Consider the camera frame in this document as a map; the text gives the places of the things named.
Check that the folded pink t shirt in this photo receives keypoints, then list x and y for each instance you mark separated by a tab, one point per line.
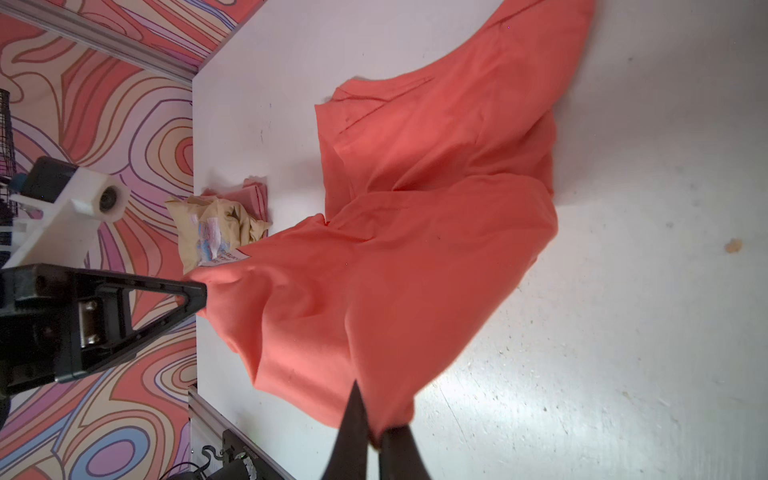
252	195

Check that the folded beige t shirt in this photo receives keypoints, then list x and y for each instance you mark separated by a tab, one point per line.
210	229

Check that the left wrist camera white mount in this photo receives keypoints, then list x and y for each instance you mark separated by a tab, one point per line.
73	201

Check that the aluminium frame left side bar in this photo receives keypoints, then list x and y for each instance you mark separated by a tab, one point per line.
68	24

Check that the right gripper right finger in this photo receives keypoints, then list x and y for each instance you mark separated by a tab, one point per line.
399	458

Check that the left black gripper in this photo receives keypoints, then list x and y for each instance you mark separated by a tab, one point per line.
60	324

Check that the aluminium front rail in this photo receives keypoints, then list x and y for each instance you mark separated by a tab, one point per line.
221	450

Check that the coral orange t shirt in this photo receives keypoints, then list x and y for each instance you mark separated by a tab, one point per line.
438	199

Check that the black wire basket left wall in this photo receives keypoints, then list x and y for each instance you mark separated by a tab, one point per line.
9	210

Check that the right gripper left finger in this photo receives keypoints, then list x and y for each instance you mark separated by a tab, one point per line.
348	460

